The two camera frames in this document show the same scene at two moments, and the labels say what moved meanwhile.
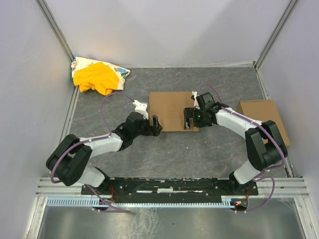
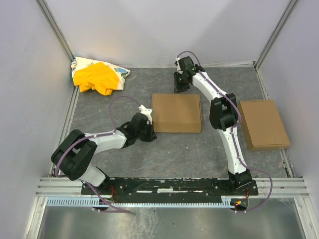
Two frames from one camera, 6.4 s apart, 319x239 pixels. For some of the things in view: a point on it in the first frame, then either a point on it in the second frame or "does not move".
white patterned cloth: [79, 62] does not move
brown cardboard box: [168, 107] does not move
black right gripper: [191, 117] to [179, 83]
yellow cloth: [96, 76] does not move
